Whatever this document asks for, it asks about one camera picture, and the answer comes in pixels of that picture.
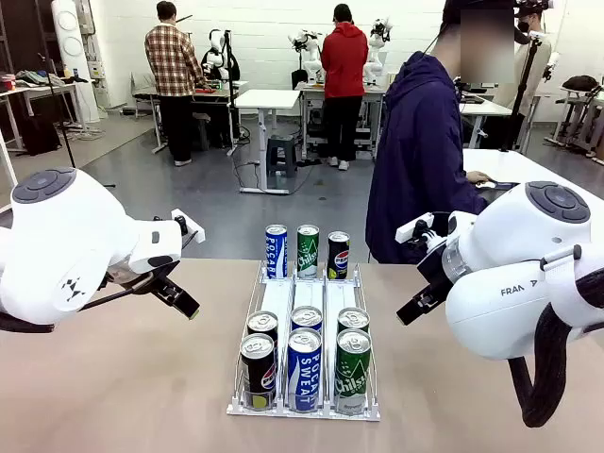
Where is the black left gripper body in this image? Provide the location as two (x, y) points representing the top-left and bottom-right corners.
(106, 259), (181, 296)

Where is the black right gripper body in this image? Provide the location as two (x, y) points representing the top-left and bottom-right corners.
(416, 243), (455, 288)

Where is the green Chilsung Cider can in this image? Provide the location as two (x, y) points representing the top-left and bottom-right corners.
(334, 328), (373, 416)
(295, 224), (321, 279)
(336, 307), (371, 334)

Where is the blue Pocari Sweat can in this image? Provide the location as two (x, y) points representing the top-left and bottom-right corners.
(264, 224), (289, 279)
(290, 306), (325, 334)
(286, 327), (324, 412)

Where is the person's right forearm navy sleeve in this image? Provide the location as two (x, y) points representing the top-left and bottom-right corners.
(438, 167), (490, 219)

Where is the person in navy jacket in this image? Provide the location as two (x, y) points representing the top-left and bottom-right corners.
(365, 0), (515, 264)

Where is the person in red hoodie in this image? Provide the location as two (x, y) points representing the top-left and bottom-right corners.
(320, 3), (370, 172)

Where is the person in plaid shirt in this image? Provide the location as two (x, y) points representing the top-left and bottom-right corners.
(143, 1), (208, 167)

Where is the person in beige jacket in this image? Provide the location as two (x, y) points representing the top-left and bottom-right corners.
(493, 0), (553, 112)

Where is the black Pepsi can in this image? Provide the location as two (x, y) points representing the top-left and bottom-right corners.
(240, 332), (277, 410)
(246, 310), (279, 345)
(327, 230), (351, 281)

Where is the clear acrylic can rack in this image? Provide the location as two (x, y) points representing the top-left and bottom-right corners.
(226, 258), (381, 422)

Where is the large white table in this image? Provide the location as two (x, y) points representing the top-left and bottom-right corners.
(460, 148), (604, 223)

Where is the white adjustable desk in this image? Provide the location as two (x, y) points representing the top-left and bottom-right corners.
(460, 100), (513, 148)
(234, 89), (303, 195)

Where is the black bag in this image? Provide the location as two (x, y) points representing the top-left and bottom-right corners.
(21, 115), (62, 157)

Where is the grey plastic stool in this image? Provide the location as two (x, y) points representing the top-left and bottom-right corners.
(266, 135), (298, 178)

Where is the thin black tripod stand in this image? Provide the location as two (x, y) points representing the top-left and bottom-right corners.
(36, 52), (117, 190)

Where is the thick black tripod pole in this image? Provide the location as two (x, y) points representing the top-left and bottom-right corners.
(499, 35), (544, 153)

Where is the cluttered white side table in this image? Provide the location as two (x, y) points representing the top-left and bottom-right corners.
(0, 82), (81, 153)

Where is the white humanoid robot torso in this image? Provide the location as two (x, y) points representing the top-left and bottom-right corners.
(362, 17), (394, 80)

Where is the black backpack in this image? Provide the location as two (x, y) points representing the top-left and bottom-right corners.
(561, 75), (601, 92)

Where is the white tower air conditioner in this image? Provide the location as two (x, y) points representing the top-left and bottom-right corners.
(50, 0), (101, 125)

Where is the white robot with black stand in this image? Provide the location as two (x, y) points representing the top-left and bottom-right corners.
(288, 28), (327, 86)

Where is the black and white humanoid robot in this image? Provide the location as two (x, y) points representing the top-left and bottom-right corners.
(200, 28), (241, 82)

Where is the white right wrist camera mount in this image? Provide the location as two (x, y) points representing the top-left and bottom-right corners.
(394, 211), (435, 243)

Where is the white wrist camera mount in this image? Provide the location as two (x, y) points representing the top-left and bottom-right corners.
(170, 209), (207, 245)
(394, 211), (435, 243)

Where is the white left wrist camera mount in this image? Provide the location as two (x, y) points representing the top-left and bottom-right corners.
(170, 209), (207, 245)

